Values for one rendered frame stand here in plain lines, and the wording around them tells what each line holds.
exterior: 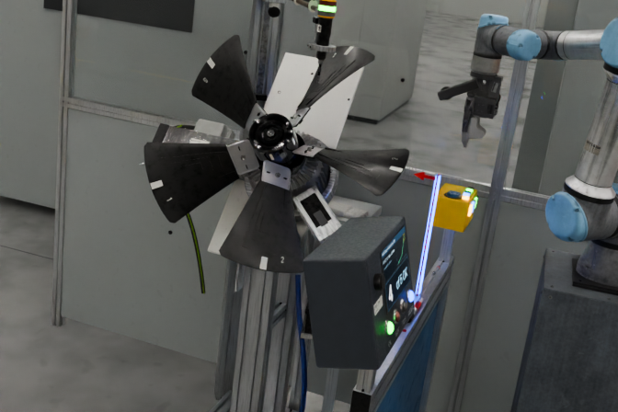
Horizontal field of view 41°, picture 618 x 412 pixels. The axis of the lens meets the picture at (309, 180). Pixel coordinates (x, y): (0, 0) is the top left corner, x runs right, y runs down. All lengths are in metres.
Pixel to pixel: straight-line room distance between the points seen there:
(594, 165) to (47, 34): 3.42
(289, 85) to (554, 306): 1.06
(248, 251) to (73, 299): 1.68
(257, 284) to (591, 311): 0.96
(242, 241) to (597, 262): 0.87
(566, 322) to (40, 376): 2.06
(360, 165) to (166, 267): 1.42
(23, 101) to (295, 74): 2.59
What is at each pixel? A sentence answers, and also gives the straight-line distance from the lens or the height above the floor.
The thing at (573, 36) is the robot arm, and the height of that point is 1.56.
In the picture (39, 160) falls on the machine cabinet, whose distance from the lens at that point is 4.94.
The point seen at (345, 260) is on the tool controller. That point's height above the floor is 1.24.
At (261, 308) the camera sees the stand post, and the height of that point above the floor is 0.65.
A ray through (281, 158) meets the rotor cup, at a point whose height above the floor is 1.16.
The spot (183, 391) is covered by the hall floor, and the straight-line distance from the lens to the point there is 3.32.
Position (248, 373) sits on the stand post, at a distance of 2.60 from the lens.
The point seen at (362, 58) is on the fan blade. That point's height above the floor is 1.43.
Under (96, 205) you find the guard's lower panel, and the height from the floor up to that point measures 0.58.
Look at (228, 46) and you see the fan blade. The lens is 2.38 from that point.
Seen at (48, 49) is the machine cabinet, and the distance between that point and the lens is 4.78.
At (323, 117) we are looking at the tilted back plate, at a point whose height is 1.21.
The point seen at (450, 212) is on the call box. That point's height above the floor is 1.03.
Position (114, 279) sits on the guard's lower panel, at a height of 0.29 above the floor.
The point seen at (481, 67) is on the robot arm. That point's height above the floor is 1.45.
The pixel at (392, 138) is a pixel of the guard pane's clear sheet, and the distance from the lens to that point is 2.88.
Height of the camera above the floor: 1.73
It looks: 17 degrees down
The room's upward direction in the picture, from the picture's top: 7 degrees clockwise
